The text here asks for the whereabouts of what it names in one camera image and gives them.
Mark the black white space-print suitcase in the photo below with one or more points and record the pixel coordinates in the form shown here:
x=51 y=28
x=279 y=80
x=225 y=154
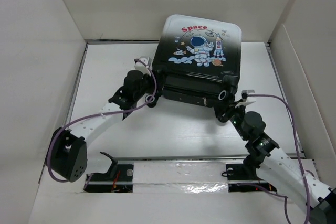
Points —
x=200 y=59

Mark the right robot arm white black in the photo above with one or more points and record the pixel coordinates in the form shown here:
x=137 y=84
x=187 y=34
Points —
x=269 y=162

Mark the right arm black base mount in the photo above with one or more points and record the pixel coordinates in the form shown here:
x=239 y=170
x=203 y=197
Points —
x=242 y=179

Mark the aluminium front rail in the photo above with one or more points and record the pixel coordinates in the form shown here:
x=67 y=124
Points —
x=102 y=158

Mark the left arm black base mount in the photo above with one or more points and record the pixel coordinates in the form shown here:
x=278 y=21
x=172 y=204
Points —
x=117 y=179

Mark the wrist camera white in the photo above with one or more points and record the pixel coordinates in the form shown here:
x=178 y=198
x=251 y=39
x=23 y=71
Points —
x=143 y=64
x=247 y=98

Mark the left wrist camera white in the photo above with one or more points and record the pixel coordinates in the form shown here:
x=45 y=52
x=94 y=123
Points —
x=143 y=64

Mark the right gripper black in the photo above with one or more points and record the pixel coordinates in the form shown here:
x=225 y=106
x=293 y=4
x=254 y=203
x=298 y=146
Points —
x=229 y=107

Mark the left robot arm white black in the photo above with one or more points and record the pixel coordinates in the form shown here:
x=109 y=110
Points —
x=66 y=158

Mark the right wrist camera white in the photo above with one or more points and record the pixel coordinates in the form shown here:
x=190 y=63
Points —
x=247 y=98

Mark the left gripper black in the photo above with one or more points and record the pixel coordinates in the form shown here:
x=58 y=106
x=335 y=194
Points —
x=159 y=84

